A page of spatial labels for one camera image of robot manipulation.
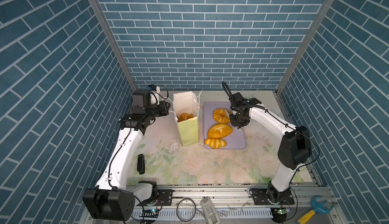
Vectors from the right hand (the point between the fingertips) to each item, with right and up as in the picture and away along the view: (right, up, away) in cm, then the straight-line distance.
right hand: (233, 121), depth 89 cm
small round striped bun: (-30, +3, +7) cm, 31 cm away
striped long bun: (-11, -13, -1) cm, 17 cm away
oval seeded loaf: (-8, -6, +4) cm, 11 cm away
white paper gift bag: (-28, +11, +2) cm, 30 cm away
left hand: (-35, +10, -15) cm, 39 cm away
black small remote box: (-52, -22, -9) cm, 57 cm away
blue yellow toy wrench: (+35, -38, -20) cm, 55 cm away
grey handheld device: (-15, -41, -21) cm, 48 cm away
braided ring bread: (-5, +3, +14) cm, 15 cm away
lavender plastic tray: (+3, -13, +5) cm, 14 cm away
